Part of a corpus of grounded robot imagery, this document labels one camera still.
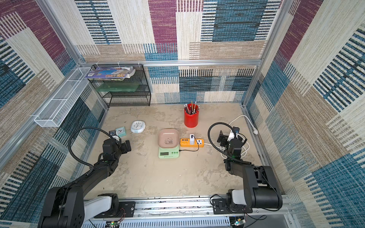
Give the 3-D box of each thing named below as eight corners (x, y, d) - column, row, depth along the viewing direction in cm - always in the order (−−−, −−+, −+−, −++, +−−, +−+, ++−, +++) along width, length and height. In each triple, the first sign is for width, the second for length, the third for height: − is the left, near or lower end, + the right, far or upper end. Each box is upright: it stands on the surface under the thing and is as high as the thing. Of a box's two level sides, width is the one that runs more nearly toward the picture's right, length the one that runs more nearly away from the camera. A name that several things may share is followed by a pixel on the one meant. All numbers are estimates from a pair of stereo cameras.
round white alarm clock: (130, 133, 105) (129, 130, 103) (133, 122, 112) (132, 119, 109) (144, 133, 105) (143, 130, 103) (146, 122, 111) (145, 119, 109)
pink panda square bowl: (157, 150, 96) (156, 145, 91) (159, 133, 105) (158, 128, 100) (179, 150, 96) (178, 145, 91) (179, 133, 105) (179, 128, 100)
